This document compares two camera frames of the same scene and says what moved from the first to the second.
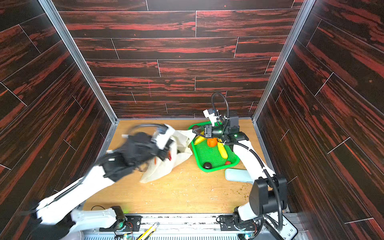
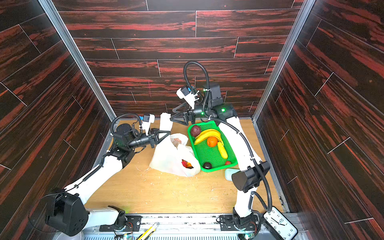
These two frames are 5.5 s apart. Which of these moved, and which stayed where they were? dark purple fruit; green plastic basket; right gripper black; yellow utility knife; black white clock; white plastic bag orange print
Moved: right gripper black; white plastic bag orange print
Stayed: dark purple fruit; yellow utility knife; green plastic basket; black white clock
